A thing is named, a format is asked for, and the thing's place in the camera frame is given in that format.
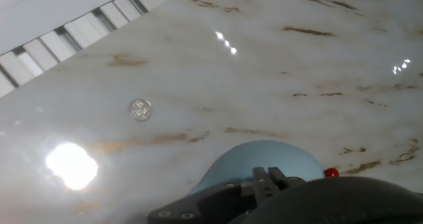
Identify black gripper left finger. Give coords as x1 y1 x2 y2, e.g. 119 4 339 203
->
147 166 282 224

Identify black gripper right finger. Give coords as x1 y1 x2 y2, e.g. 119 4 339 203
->
266 166 307 190

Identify light blue piggy bank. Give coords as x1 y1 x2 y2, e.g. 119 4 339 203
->
190 139 340 196

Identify silver coin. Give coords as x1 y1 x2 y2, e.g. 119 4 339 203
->
128 98 153 122

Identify white printed paper sheet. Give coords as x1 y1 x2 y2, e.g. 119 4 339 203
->
0 0 130 56

